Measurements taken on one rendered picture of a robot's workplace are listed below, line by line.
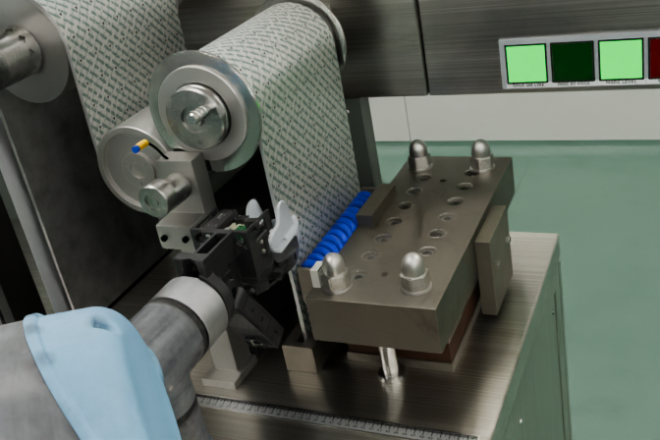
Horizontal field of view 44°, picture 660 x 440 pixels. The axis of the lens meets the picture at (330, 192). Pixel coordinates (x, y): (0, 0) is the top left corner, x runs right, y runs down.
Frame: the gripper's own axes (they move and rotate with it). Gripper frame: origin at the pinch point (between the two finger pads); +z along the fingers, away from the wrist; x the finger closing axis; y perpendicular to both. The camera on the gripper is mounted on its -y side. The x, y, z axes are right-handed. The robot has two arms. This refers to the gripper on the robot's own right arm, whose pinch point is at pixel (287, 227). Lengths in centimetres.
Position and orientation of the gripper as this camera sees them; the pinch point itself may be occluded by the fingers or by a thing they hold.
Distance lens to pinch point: 99.4
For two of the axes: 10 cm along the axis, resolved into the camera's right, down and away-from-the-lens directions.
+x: -9.0, -0.2, 4.2
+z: 3.9, -4.5, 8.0
